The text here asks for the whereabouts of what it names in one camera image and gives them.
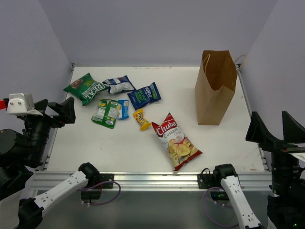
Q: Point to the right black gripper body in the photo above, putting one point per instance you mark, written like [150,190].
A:
[283,148]

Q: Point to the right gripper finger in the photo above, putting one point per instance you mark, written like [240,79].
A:
[293,132]
[258,133]

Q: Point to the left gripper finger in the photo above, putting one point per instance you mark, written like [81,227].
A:
[65,111]
[41,105]

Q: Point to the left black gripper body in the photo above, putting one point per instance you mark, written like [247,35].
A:
[44,117]

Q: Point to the dark green snack packet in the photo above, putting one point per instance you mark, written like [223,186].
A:
[85,88]

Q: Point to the blue white snack packet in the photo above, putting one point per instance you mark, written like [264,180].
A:
[123,112]

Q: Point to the blue silver crisps bag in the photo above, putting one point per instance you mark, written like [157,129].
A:
[119,85]

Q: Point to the brown paper bag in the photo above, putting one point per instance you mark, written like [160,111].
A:
[215,85]

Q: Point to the yellow m&m packet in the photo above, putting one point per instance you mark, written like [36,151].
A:
[139,117]

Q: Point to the dark blue crisps bag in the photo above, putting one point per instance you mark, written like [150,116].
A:
[144,96]

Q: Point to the red snack bag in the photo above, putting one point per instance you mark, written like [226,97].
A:
[178,146]

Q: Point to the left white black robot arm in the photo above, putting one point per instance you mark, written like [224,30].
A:
[25,197]

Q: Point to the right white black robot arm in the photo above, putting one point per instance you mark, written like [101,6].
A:
[286,207]

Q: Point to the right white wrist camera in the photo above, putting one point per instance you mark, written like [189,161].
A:
[299,156]

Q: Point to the aluminium rail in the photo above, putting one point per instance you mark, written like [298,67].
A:
[154,181]

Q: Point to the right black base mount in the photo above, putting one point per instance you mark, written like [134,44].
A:
[206,180]

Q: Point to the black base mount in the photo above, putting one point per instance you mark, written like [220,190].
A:
[206,180]
[103,181]

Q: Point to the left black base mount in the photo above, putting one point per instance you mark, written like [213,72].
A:
[103,181]

